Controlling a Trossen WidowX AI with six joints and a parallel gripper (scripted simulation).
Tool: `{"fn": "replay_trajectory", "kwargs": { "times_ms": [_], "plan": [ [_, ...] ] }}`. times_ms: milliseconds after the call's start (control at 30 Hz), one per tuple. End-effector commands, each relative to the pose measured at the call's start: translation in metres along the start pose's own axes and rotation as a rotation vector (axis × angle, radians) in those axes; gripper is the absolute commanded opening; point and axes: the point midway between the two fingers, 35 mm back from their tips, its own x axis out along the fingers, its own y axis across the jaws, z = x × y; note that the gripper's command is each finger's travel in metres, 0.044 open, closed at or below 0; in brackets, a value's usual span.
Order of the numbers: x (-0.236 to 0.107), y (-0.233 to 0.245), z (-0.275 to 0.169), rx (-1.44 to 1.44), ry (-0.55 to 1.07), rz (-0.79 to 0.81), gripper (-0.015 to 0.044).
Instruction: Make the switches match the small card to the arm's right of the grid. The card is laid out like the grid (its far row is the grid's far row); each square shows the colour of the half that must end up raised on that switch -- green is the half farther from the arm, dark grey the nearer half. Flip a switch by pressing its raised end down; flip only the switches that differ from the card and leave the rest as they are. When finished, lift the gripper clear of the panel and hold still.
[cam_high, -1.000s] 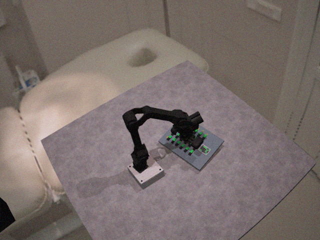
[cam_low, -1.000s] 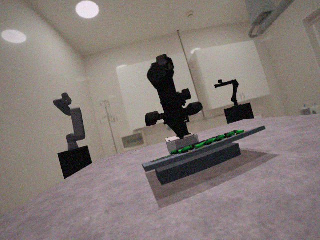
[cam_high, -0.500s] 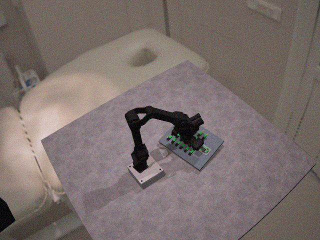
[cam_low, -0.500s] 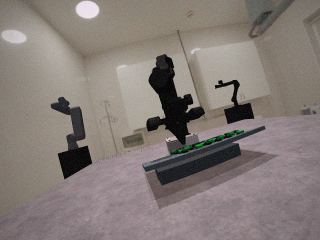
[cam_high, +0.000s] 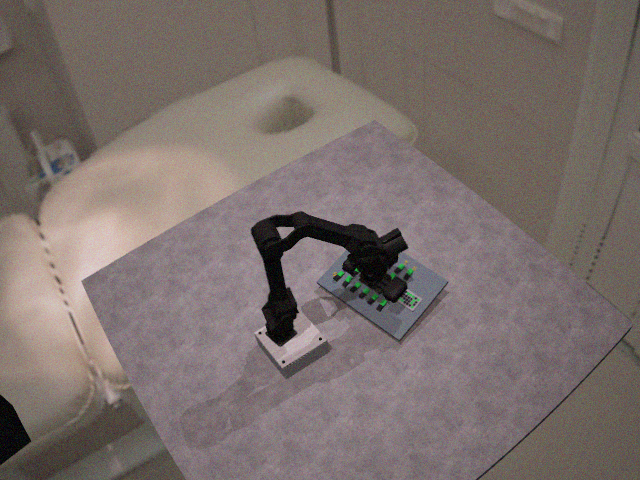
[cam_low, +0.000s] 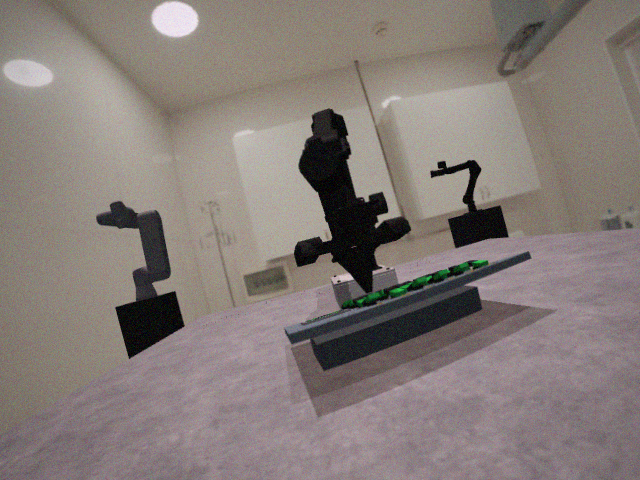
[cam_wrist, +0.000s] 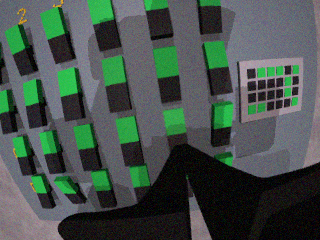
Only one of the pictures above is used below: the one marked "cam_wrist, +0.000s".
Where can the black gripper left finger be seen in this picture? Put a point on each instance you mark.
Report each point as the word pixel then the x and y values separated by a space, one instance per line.
pixel 161 214

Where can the grey switch panel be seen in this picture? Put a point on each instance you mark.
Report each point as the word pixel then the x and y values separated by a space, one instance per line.
pixel 94 94

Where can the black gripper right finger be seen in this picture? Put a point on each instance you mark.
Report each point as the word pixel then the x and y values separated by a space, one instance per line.
pixel 236 205

